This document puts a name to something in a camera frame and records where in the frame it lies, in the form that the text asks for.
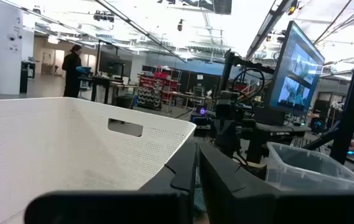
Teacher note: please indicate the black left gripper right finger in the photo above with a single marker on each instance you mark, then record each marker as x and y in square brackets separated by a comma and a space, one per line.
[257, 205]

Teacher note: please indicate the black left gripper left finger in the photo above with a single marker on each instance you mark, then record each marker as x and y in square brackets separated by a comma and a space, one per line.
[164, 205]

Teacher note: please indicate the teal cloth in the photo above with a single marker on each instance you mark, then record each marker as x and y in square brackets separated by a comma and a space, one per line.
[199, 202]

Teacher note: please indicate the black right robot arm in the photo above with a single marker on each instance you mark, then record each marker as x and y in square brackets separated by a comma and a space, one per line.
[226, 130]

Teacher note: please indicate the clear plastic bin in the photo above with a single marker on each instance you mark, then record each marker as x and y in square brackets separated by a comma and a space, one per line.
[304, 175]

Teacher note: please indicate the white perforated plastic basket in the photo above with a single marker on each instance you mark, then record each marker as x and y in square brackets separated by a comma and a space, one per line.
[71, 155]

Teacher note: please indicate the red parts shelving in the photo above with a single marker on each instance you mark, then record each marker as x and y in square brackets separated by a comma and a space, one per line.
[158, 87]

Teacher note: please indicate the grey computer monitor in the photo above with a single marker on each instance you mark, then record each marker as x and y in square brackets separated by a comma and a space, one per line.
[298, 71]

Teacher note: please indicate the distant desk with monitor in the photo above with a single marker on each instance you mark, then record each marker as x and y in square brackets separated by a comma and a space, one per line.
[108, 67]

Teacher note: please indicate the person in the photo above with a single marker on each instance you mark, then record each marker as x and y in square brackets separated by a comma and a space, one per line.
[71, 74]

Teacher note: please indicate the black waste bin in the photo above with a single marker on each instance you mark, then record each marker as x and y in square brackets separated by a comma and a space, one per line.
[24, 77]

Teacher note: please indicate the white round pillar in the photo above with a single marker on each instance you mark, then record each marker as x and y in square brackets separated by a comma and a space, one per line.
[4, 46]

